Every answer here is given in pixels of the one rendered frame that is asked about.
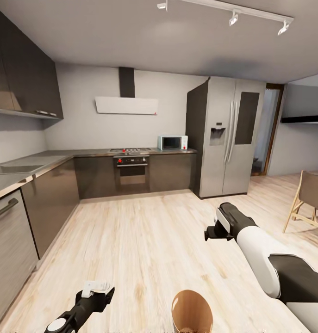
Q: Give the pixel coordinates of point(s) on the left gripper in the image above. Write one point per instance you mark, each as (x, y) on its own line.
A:
(95, 303)

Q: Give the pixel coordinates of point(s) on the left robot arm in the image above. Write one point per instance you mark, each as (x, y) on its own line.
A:
(86, 302)

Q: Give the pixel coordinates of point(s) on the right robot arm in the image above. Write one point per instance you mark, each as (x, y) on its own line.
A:
(281, 272)

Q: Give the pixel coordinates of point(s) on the breakfast table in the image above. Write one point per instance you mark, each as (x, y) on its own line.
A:
(297, 203)

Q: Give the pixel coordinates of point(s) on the trash can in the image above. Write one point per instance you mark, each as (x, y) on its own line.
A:
(191, 313)

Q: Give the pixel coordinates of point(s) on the fixed window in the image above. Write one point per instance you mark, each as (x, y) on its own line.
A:
(267, 126)

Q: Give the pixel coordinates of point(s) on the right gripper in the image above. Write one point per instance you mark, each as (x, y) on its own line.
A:
(213, 232)

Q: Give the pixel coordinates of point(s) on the range hood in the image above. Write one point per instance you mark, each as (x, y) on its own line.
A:
(127, 103)

